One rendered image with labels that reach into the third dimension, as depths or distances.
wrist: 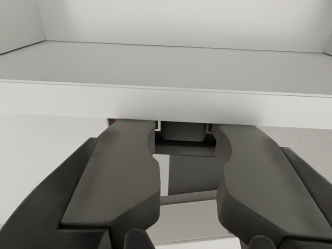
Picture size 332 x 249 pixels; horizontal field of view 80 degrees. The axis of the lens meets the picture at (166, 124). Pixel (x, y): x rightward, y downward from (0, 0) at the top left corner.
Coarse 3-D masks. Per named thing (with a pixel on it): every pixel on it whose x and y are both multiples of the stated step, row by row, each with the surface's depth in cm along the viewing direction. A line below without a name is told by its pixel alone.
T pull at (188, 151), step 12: (156, 132) 13; (168, 132) 12; (180, 132) 12; (192, 132) 12; (204, 132) 12; (156, 144) 12; (168, 144) 12; (180, 144) 12; (192, 144) 12; (204, 144) 12; (204, 156) 13
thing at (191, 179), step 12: (180, 156) 60; (192, 156) 59; (180, 168) 55; (192, 168) 54; (204, 168) 54; (216, 168) 53; (168, 180) 53; (180, 180) 52; (192, 180) 51; (204, 180) 50; (216, 180) 49; (168, 192) 50; (180, 192) 49; (192, 192) 48; (204, 192) 42; (216, 192) 42; (168, 204) 42
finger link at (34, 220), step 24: (72, 168) 7; (48, 192) 6; (72, 192) 6; (24, 216) 5; (48, 216) 5; (0, 240) 5; (24, 240) 5; (48, 240) 5; (72, 240) 5; (96, 240) 5
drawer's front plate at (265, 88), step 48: (48, 48) 14; (96, 48) 15; (144, 48) 16; (192, 48) 16; (0, 96) 9; (48, 96) 9; (96, 96) 9; (144, 96) 9; (192, 96) 9; (240, 96) 9; (288, 96) 9
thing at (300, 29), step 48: (0, 0) 12; (48, 0) 15; (96, 0) 15; (144, 0) 15; (192, 0) 15; (240, 0) 15; (288, 0) 15; (0, 48) 12; (240, 48) 16; (288, 48) 16
